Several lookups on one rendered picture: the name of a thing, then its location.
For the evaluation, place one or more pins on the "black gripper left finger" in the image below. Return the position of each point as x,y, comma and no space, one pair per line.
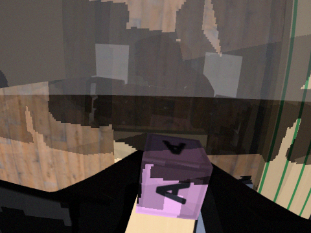
102,203

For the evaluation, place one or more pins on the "pink cube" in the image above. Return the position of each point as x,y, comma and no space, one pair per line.
174,177

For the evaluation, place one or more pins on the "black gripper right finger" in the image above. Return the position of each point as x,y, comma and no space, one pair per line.
230,206

